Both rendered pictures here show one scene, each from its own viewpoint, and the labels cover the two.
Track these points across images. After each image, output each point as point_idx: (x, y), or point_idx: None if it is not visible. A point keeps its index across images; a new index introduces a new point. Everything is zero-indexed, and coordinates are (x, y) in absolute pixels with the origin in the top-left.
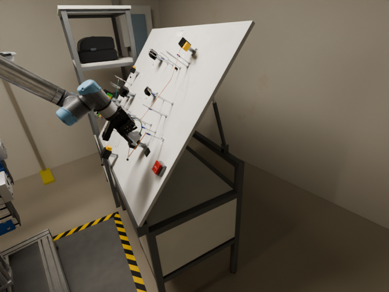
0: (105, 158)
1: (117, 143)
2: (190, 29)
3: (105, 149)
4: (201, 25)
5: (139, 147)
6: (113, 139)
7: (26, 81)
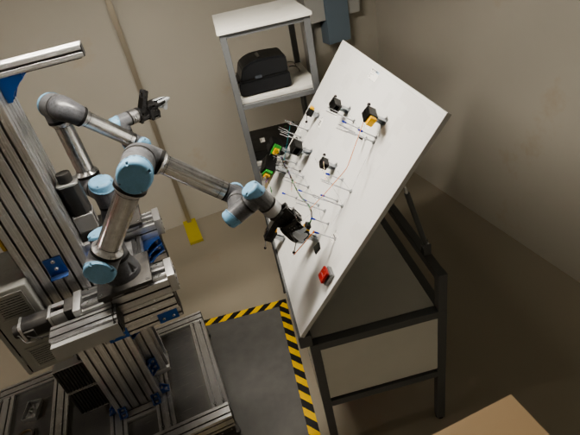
0: (269, 241)
1: None
2: (386, 77)
3: None
4: (398, 79)
5: None
6: None
7: (196, 182)
